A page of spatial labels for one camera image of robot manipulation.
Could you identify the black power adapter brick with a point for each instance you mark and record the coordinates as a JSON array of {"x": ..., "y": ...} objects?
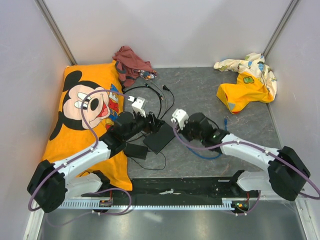
[{"x": 136, "y": 151}]

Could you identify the maroon crumpled garment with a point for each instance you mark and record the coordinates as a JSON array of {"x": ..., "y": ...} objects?
[{"x": 130, "y": 67}]

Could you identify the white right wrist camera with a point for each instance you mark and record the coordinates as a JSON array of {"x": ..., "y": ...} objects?
[{"x": 180, "y": 118}]

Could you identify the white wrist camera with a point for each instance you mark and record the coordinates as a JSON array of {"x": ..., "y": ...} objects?
[
  {"x": 138, "y": 104},
  {"x": 180, "y": 118}
]

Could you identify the yellow patterned children's garment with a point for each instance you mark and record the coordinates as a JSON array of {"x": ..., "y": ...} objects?
[{"x": 255, "y": 82}]

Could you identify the aluminium corner post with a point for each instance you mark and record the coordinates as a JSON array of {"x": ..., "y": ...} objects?
[
  {"x": 45, "y": 11},
  {"x": 280, "y": 26}
]

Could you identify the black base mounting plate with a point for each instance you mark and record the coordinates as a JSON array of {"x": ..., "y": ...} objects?
[{"x": 213, "y": 187}]

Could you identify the slotted aluminium cable duct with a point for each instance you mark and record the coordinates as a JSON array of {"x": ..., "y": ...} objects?
[{"x": 152, "y": 202}]

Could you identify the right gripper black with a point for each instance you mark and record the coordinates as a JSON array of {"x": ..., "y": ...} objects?
[{"x": 183, "y": 132}]

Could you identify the left aluminium corner post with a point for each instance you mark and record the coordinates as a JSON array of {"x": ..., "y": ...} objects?
[{"x": 45, "y": 11}]

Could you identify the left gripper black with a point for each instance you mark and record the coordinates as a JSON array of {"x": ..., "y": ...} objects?
[{"x": 155, "y": 125}]

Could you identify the black network switch box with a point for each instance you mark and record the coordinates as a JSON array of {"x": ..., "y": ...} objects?
[{"x": 157, "y": 141}]

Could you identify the orange Mickey Mouse pillow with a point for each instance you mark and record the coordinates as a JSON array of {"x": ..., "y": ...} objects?
[{"x": 90, "y": 102}]

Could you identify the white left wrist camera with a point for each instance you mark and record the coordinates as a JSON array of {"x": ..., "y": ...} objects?
[{"x": 138, "y": 104}]

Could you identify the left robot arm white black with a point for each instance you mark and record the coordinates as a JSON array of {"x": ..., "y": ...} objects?
[{"x": 48, "y": 185}]

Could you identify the right aluminium corner post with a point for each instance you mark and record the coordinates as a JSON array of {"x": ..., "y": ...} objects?
[{"x": 280, "y": 26}]

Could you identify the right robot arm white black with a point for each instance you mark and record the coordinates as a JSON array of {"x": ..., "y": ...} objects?
[{"x": 281, "y": 171}]

